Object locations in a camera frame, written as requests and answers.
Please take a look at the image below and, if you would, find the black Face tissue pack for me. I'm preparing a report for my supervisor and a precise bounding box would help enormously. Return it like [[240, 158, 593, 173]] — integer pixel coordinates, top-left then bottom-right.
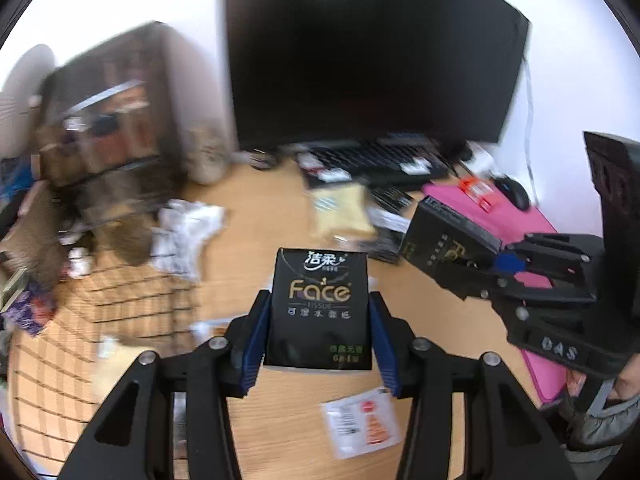
[[264, 248, 372, 370]]

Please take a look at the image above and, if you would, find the bagged sliced bread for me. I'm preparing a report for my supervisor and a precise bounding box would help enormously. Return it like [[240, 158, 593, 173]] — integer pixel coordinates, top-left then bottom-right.
[[308, 182, 376, 242]]

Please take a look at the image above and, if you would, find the person's right hand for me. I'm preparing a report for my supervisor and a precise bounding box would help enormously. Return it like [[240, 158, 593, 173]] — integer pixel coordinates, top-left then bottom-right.
[[608, 353, 640, 401]]

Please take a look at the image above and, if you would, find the pink desk mat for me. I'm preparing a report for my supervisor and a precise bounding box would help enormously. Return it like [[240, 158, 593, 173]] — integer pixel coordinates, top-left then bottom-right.
[[422, 178, 576, 406]]

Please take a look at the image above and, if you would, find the small white red sachet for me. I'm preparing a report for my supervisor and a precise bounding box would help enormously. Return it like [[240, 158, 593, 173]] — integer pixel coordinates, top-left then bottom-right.
[[321, 387, 402, 460]]

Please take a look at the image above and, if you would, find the black computer mouse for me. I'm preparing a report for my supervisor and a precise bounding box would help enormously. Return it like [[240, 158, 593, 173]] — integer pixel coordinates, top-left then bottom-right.
[[494, 176, 530, 211]]

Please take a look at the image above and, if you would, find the red cigarette box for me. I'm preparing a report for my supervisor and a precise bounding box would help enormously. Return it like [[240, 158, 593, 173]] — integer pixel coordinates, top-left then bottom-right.
[[458, 177, 501, 212]]

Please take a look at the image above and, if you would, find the crumpled white tissue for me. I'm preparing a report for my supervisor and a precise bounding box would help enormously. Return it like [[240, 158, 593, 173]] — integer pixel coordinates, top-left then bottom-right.
[[151, 198, 227, 283]]

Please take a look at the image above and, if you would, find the black mechanical keyboard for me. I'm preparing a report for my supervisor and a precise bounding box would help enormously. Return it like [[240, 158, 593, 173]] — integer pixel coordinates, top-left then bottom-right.
[[295, 136, 449, 192]]

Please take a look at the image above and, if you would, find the white ceramic vase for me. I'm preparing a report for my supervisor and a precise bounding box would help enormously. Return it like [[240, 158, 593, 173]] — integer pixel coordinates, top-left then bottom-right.
[[188, 124, 230, 185]]

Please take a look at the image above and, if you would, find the brown cosmetics cabinet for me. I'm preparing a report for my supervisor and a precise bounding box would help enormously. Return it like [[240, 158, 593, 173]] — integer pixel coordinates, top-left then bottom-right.
[[29, 20, 212, 196]]

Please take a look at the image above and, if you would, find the black curved monitor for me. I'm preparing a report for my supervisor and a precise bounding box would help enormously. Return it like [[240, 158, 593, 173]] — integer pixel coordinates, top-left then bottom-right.
[[226, 0, 529, 150]]

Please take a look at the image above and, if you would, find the white round fan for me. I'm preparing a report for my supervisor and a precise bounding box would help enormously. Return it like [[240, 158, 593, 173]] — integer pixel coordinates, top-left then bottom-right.
[[1, 44, 55, 125]]

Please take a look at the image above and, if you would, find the black wire basket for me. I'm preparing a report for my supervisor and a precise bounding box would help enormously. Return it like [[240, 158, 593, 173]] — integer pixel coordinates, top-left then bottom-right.
[[8, 184, 198, 479]]

